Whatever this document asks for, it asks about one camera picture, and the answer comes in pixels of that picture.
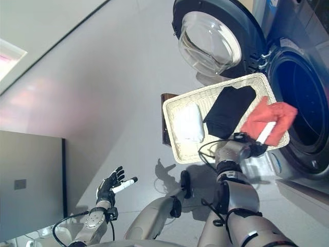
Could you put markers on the silver robot torso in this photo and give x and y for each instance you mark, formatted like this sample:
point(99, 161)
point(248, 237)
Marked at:
point(144, 244)

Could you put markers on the grey cabinet dark edge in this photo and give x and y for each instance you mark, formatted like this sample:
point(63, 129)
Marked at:
point(33, 159)

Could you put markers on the silver robot leg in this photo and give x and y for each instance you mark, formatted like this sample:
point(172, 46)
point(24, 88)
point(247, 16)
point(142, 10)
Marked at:
point(213, 231)
point(154, 216)

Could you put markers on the black garment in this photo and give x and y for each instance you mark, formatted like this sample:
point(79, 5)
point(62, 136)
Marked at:
point(228, 110)

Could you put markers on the round glass washer door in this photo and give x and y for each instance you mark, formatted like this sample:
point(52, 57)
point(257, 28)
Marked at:
point(210, 43)

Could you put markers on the silver left robot leg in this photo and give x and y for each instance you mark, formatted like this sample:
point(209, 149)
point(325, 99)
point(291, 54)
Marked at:
point(154, 216)

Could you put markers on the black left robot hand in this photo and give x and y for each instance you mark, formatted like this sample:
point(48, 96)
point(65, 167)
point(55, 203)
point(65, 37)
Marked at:
point(108, 187)

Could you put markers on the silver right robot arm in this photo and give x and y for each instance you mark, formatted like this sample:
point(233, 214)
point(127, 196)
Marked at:
point(241, 198)

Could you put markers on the dark brown wooden stool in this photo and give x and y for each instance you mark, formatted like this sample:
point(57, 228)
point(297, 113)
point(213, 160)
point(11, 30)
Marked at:
point(164, 128)

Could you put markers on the silver right robot leg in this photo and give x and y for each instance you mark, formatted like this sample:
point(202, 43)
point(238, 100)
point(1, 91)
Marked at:
point(213, 231)

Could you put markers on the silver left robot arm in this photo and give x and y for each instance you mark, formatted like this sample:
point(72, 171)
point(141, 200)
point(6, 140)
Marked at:
point(95, 221)

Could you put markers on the white garment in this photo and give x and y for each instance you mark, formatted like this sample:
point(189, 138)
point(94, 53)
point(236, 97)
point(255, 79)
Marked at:
point(190, 123)

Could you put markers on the white wicker basket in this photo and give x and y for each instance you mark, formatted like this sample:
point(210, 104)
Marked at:
point(187, 151)

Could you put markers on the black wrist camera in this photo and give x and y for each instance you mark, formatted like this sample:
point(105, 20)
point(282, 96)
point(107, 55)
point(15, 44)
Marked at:
point(239, 137)
point(112, 213)

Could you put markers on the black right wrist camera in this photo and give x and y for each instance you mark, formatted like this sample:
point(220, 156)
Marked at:
point(239, 137)

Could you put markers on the grey front-load washing machine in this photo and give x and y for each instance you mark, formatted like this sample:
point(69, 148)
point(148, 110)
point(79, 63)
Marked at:
point(303, 103)

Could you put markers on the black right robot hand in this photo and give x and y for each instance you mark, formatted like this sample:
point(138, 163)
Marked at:
point(267, 132)

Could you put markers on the red garment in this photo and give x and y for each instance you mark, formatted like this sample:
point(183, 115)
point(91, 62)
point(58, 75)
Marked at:
point(277, 115)

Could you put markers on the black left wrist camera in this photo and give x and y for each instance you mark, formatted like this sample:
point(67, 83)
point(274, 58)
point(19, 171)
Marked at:
point(112, 213)

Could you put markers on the grey cabinet switch plate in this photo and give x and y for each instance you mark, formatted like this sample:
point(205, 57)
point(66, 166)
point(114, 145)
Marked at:
point(20, 184)

